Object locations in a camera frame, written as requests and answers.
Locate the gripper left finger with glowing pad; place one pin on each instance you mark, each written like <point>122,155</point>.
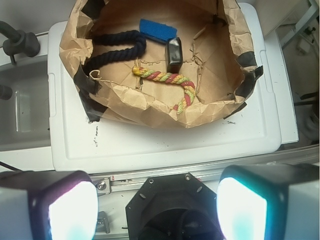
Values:
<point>47,205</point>

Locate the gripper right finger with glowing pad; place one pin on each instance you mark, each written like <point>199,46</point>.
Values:
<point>269,202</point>

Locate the blue sponge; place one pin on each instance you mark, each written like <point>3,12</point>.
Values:
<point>155,31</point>

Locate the white plastic lid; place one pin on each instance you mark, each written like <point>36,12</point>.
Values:
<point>112,146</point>

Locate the clear plastic bin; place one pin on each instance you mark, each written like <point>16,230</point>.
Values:
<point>24,114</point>

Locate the black clamp knob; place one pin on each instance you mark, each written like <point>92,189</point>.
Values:
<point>19,41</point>

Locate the crumpled brown paper bag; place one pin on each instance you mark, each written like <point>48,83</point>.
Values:
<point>121,75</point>

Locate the small black box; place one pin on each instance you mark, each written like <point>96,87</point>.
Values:
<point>173,55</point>

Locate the aluminium rail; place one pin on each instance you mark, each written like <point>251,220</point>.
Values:
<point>109,182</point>

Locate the black octagonal mount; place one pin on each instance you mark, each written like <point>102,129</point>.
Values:
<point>173,207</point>

